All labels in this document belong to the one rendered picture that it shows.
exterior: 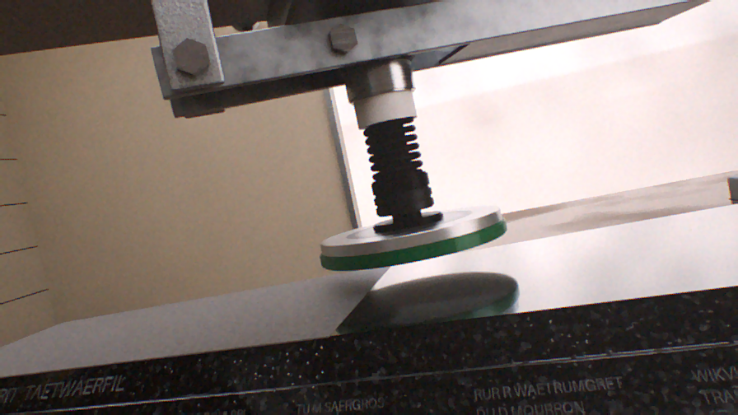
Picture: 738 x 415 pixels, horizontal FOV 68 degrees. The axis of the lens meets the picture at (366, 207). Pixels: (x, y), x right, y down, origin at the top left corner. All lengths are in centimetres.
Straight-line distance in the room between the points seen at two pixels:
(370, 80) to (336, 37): 7
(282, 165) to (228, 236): 96
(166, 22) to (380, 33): 21
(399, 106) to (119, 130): 593
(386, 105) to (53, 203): 651
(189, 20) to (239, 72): 6
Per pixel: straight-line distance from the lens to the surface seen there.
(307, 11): 60
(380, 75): 61
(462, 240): 55
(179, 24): 56
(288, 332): 51
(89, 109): 670
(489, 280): 54
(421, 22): 62
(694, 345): 42
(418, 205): 61
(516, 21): 67
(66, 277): 706
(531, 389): 40
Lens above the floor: 99
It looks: 3 degrees down
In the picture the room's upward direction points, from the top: 12 degrees counter-clockwise
